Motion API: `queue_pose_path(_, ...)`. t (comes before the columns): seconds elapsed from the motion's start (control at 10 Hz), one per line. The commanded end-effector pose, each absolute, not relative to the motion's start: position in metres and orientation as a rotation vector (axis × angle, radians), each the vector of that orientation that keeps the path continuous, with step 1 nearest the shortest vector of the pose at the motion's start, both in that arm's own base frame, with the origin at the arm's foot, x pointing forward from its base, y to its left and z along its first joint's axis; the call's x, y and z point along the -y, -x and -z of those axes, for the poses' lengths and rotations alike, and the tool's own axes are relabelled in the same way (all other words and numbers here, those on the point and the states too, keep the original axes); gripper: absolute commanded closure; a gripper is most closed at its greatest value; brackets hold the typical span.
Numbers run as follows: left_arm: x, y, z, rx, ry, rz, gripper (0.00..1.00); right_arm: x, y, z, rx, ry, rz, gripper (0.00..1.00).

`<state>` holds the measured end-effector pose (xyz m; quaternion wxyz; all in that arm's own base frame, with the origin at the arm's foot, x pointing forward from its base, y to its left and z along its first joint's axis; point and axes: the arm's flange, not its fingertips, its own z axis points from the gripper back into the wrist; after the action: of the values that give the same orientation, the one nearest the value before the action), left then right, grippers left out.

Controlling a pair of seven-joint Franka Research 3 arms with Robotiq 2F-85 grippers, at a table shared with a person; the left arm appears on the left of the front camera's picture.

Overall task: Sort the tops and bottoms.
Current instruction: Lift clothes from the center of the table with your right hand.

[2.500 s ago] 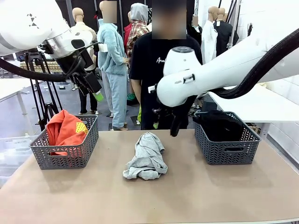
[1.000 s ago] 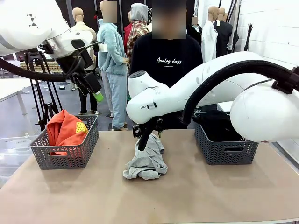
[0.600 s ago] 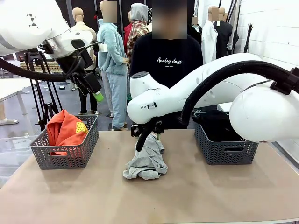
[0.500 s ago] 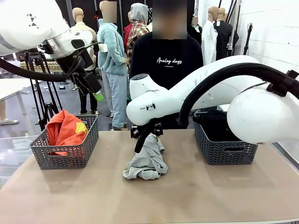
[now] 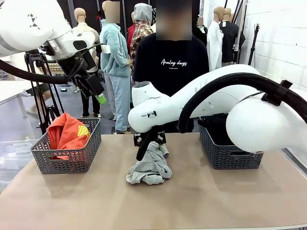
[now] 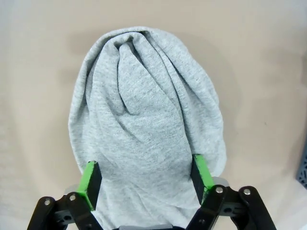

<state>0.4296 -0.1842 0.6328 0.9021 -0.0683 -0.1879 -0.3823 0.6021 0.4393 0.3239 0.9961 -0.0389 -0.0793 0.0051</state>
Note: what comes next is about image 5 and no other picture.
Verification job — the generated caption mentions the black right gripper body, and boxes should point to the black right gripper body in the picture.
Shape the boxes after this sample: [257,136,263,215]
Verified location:
[133,131,166,147]

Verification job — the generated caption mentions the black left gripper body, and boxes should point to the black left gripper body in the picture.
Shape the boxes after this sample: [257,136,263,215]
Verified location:
[57,50,96,84]

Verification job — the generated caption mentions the light grey garment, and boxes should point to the light grey garment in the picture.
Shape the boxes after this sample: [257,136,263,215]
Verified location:
[126,141,173,185]

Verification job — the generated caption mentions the orange garment with yellow print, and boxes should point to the orange garment with yellow print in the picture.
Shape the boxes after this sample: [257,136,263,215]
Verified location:
[47,112,91,160]

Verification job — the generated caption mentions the patterned table cloth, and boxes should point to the patterned table cloth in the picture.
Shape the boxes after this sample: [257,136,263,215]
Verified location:
[47,61,65,75]

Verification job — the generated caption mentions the mannequin in blue fleece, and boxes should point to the mannequin in blue fleece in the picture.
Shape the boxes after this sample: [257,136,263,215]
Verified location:
[99,0,132,134]

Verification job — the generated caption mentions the mannequin in cream shirt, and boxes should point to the mannequin in cream shirt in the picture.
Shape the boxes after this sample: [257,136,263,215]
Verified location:
[71,7,101,118]

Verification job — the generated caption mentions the person in black T-shirt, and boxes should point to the person in black T-shirt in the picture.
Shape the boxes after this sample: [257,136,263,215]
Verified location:
[132,0,210,134]

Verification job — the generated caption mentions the mannequin in red garment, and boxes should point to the mannequin in red garment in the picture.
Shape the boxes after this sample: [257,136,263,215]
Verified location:
[126,11,137,51]

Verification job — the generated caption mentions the white table with metal leg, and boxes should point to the white table with metal leg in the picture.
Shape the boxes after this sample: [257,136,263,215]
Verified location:
[0,80,43,118]

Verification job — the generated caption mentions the grey plastic lattice basket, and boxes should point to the grey plastic lattice basket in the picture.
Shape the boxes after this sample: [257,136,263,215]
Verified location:
[30,117,102,175]
[199,126,264,170]

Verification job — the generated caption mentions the mannequin in plaid hooded shirt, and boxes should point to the mannequin in plaid hooded shirt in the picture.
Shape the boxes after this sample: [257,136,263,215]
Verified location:
[129,2,156,59]

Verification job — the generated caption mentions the clear plastic storage box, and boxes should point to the clear plastic storage box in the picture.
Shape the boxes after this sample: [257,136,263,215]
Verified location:
[0,138,39,173]

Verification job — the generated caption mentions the mannequin in white shirt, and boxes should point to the mannequin in white shirt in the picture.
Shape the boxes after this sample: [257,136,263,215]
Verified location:
[206,6,225,72]

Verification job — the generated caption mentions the mannequin in black jacket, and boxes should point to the mannequin in black jacket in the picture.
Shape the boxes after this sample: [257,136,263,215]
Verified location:
[219,7,246,64]

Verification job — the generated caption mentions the black slanted stand poles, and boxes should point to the black slanted stand poles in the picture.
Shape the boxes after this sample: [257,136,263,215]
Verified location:
[232,0,249,65]

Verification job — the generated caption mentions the black light stand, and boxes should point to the black light stand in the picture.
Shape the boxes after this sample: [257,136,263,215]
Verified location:
[248,23,261,66]

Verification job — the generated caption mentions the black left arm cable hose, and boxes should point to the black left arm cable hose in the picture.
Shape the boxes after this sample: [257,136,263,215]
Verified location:
[0,43,106,85]

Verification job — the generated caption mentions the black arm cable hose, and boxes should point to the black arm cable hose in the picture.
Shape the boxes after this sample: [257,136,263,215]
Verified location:
[0,43,106,85]
[136,72,307,161]

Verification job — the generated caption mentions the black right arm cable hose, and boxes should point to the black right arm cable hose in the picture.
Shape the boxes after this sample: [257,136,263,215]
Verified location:
[136,72,307,161]

